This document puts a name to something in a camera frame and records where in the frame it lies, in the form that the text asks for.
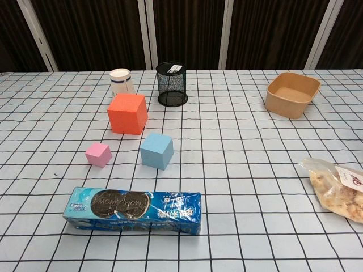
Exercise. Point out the orange foam cube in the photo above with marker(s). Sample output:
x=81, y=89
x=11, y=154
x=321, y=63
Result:
x=124, y=116

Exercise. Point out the white paper cup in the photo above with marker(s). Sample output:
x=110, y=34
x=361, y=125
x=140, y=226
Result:
x=122, y=82

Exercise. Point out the pink foam cube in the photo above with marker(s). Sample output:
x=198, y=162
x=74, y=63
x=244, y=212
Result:
x=97, y=156

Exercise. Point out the dark folding partition screen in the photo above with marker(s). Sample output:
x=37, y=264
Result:
x=193, y=28

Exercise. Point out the light blue foam cube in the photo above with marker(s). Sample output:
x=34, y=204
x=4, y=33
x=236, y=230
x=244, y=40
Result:
x=156, y=153

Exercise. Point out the white checkered tablecloth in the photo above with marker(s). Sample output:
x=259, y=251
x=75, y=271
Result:
x=227, y=170

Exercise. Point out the black mesh pen holder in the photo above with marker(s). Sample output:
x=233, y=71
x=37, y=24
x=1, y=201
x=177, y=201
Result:
x=171, y=85

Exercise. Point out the clear plastic snack bag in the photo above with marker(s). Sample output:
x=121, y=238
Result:
x=334, y=192

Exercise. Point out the blue cookie box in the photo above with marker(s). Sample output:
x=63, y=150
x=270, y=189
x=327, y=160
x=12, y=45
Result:
x=170, y=209

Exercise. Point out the brown paper bowl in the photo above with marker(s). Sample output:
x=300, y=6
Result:
x=283, y=109

